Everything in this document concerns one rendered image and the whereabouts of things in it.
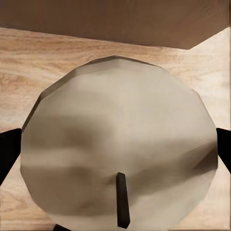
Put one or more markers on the cabinet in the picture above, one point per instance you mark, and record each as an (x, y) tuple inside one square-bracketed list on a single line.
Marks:
[(180, 24)]

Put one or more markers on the pillar candle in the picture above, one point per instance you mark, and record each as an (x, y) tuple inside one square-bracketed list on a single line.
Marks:
[(118, 144)]

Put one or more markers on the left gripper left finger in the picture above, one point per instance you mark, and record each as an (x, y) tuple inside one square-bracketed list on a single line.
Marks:
[(10, 149)]

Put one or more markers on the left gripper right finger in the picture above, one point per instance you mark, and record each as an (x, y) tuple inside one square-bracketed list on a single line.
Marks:
[(224, 146)]

